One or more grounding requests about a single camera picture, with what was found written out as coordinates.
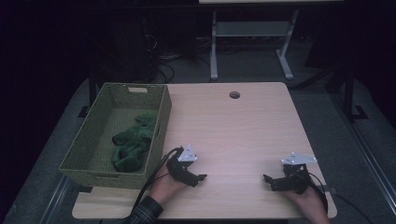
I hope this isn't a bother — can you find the white metal desk frame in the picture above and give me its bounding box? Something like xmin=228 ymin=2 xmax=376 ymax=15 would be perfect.
xmin=209 ymin=8 xmax=301 ymax=82

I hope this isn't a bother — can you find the thin black floor cable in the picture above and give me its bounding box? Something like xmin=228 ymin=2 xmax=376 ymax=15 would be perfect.
xmin=334 ymin=192 xmax=375 ymax=224

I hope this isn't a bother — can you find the dark green fleece garment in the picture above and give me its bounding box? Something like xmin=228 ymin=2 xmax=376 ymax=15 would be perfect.
xmin=110 ymin=111 xmax=158 ymax=174

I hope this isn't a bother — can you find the black metal floor stand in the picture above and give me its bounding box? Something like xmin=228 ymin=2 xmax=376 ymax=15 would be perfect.
xmin=325 ymin=60 xmax=370 ymax=123

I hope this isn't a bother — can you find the black table leg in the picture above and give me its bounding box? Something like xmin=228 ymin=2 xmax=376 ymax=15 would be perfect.
xmin=77 ymin=70 xmax=98 ymax=119

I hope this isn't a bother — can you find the right hand-held gripper black cable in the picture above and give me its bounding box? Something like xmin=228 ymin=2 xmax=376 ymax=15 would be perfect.
xmin=306 ymin=172 xmax=330 ymax=214

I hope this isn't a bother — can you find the tangle of black floor cables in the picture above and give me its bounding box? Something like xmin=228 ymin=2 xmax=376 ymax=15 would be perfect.
xmin=143 ymin=33 xmax=213 ymax=84

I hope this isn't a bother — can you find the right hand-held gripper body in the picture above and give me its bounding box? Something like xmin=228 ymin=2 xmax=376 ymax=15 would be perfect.
xmin=281 ymin=152 xmax=318 ymax=195

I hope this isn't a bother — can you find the person's right hand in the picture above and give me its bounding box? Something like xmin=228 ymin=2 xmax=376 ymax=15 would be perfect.
xmin=284 ymin=187 xmax=331 ymax=224

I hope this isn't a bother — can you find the green woven basket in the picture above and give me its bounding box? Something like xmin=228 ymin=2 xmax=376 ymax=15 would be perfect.
xmin=58 ymin=82 xmax=173 ymax=190

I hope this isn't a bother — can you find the aluminium floor rail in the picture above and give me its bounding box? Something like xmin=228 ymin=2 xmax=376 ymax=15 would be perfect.
xmin=330 ymin=92 xmax=396 ymax=217

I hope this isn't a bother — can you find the person's left hand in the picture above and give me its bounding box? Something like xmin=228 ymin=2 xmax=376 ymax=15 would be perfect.
xmin=148 ymin=172 xmax=188 ymax=206

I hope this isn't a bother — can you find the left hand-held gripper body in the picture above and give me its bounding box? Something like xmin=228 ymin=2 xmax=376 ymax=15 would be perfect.
xmin=166 ymin=144 xmax=199 ymax=181

